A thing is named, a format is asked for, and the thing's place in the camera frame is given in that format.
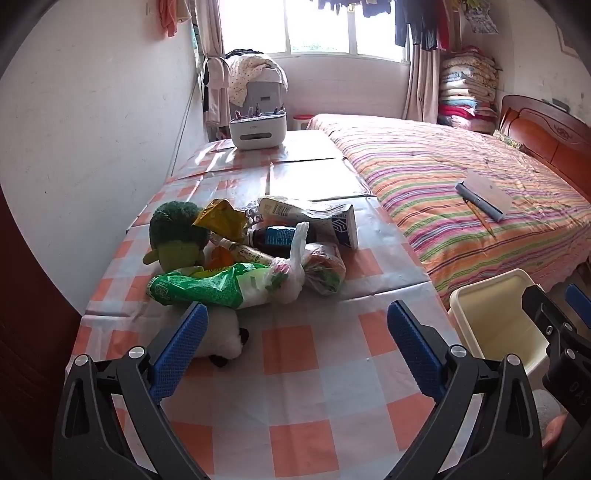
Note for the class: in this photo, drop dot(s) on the polka dot cloth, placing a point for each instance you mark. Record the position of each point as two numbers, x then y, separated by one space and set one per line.
244 74

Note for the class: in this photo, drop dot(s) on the pink cloth on wall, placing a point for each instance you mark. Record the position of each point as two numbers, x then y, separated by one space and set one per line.
171 14

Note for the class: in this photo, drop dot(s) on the beige printed tube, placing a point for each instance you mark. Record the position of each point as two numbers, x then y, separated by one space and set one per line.
247 253

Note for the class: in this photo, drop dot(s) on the grey cabinet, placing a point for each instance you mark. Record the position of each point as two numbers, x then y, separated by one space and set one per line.
263 94

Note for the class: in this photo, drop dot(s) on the orange checkered tablecloth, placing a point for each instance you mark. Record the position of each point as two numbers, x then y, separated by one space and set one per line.
318 350

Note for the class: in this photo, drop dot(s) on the black cloth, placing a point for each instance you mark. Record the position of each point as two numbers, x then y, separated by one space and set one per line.
244 51

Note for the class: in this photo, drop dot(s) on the dark blue bottle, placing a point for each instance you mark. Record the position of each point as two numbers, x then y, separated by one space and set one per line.
277 236

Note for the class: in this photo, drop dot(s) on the red white stool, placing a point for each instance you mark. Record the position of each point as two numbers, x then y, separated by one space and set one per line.
302 117

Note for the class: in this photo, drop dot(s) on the crushed white carton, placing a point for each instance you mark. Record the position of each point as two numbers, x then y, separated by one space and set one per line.
318 217

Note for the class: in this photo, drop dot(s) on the wooden headboard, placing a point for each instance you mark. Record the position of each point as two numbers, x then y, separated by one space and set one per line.
554 134

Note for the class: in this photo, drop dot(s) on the white desk organizer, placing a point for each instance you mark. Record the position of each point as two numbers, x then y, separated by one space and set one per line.
256 131

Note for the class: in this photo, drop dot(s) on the white black plush toy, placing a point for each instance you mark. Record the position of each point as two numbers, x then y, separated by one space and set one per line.
221 339

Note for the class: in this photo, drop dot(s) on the cream plastic bin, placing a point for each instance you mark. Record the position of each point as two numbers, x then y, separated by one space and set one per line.
494 318

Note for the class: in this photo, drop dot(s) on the clear bag with contents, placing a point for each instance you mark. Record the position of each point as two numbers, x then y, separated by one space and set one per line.
325 270

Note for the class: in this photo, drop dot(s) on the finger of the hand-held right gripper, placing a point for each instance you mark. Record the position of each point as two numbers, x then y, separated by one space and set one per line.
579 300
540 309

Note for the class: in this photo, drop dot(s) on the hanging dark clothes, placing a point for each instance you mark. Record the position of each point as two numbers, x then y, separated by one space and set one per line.
415 23

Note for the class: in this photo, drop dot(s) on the patterned hanging cloth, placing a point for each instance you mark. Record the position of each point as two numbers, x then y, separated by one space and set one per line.
480 18

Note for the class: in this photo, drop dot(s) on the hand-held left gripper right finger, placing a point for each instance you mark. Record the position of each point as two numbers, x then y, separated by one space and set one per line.
415 350

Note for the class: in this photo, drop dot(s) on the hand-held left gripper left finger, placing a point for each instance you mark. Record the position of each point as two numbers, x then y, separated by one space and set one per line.
180 355

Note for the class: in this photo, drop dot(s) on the window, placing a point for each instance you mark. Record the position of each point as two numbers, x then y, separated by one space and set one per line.
318 27

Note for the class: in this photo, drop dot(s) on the blue white lint brush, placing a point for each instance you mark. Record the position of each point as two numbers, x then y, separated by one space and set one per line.
485 194

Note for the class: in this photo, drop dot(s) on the small orange item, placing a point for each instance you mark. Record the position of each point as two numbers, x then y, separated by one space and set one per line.
219 258

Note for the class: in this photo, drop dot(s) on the yellow snack bag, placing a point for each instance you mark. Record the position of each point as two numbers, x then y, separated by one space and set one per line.
221 219

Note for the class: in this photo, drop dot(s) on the beige curtain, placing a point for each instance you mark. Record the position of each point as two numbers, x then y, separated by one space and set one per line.
212 27
422 87

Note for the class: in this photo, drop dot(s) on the floral pillow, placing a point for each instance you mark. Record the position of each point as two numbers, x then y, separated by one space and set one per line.
508 139

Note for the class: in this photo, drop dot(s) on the striped bedspread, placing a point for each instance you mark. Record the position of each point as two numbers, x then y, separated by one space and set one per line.
415 184

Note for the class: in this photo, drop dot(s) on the green broccoli plush toy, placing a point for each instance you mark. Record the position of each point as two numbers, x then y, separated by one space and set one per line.
178 226

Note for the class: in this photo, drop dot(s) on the yellow pencil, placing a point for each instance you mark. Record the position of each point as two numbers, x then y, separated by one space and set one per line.
482 219

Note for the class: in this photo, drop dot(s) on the white plastic bag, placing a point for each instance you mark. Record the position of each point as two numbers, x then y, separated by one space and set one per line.
292 277

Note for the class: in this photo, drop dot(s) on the green plastic bag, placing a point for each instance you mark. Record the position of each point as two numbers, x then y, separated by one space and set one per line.
198 288

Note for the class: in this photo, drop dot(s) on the stack of folded blankets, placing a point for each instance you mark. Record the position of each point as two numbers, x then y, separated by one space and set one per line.
466 87

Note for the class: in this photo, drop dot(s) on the dark brown wooden panel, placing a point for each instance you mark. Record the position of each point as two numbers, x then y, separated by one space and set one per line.
27 346

